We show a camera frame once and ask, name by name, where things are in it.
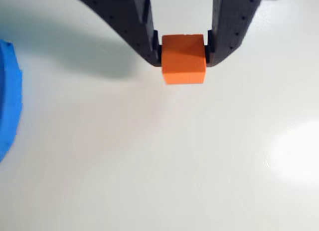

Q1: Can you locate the blue tape roll bin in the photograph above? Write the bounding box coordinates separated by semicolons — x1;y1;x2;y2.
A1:
0;38;23;163

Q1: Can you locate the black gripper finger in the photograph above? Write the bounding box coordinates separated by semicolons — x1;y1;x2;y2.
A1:
205;0;287;67
67;0;163;68

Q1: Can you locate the orange cube block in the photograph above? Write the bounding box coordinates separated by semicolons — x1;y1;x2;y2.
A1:
160;33;207;85

